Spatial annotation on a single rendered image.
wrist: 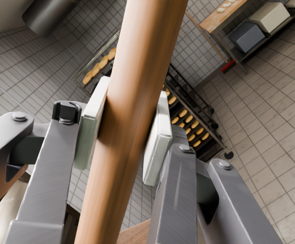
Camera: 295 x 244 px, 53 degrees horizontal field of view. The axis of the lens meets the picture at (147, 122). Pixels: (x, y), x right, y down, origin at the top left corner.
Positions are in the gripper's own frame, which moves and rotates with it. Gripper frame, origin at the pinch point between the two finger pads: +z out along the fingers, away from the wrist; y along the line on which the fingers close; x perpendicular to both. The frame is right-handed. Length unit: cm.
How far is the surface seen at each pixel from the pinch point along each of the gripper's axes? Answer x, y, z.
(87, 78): -83, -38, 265
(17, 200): -127, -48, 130
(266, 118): -82, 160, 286
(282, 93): -56, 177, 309
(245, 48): -29, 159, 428
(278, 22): 18, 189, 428
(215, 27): -11, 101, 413
